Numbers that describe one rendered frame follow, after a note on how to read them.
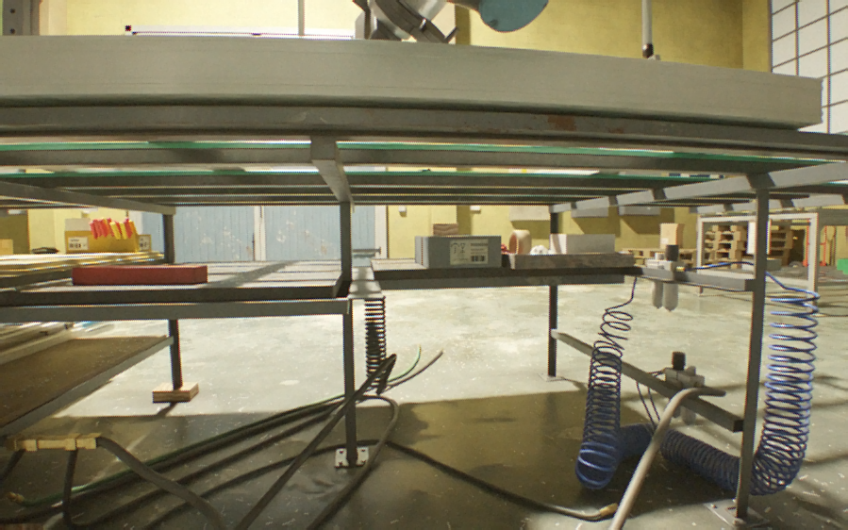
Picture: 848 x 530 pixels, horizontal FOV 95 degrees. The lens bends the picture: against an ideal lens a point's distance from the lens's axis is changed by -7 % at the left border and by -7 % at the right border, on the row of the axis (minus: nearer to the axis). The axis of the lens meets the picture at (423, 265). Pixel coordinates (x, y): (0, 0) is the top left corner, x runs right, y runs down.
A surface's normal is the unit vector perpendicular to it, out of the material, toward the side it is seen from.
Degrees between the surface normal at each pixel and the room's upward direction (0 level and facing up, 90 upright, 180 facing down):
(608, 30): 90
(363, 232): 90
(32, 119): 90
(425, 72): 90
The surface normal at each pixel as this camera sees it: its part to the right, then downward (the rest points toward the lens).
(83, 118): 0.15, 0.07
